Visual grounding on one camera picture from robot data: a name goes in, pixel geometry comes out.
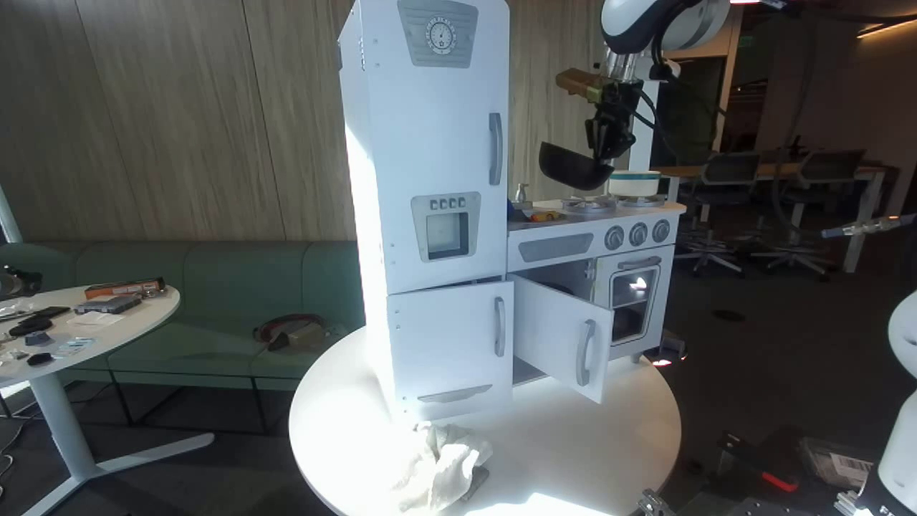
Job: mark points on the white side table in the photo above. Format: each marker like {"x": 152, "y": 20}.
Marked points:
{"x": 103, "y": 331}

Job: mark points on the white toy kitchen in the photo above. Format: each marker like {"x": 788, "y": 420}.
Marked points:
{"x": 431, "y": 144}

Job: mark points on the green sofa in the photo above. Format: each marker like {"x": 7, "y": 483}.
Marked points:
{"x": 211, "y": 287}

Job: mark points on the grey stove knob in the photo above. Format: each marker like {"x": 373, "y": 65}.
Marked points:
{"x": 638, "y": 234}
{"x": 661, "y": 230}
{"x": 615, "y": 237}

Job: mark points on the round white table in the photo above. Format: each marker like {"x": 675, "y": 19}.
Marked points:
{"x": 575, "y": 448}

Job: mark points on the silver toy faucet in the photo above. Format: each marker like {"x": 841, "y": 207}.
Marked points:
{"x": 523, "y": 200}

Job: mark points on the white pot with green stripe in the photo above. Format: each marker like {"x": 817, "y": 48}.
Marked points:
{"x": 633, "y": 182}

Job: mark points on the white paper package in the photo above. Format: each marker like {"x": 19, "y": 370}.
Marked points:
{"x": 841, "y": 465}

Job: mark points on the black handheld controller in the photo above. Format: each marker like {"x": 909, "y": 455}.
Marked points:
{"x": 36, "y": 319}

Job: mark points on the flat black device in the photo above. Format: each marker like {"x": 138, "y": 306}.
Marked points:
{"x": 110, "y": 306}

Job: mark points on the white sink cabinet door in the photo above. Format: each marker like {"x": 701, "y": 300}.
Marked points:
{"x": 553, "y": 334}

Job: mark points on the orange tool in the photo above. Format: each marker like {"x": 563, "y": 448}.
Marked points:
{"x": 125, "y": 287}

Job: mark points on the short white fridge door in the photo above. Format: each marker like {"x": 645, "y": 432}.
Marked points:
{"x": 447, "y": 340}

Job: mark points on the wooden desk with white legs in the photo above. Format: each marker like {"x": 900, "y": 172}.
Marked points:
{"x": 764, "y": 170}

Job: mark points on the white oven door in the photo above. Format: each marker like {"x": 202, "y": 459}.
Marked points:
{"x": 661, "y": 287}

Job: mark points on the white crumpled cloth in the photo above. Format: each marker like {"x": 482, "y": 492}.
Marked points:
{"x": 447, "y": 469}

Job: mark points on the black red hand tool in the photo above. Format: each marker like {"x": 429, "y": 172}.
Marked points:
{"x": 777, "y": 479}

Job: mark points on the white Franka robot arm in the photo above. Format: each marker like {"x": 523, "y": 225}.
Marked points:
{"x": 661, "y": 19}

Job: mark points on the grey office chair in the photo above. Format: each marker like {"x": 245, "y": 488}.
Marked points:
{"x": 821, "y": 172}
{"x": 719, "y": 175}

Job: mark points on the brown bag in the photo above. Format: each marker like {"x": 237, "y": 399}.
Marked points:
{"x": 290, "y": 331}

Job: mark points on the small black object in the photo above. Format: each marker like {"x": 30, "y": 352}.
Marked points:
{"x": 37, "y": 360}

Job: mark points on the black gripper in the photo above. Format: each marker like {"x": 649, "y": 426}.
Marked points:
{"x": 618, "y": 116}

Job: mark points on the black bowl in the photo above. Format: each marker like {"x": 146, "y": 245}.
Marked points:
{"x": 569, "y": 168}

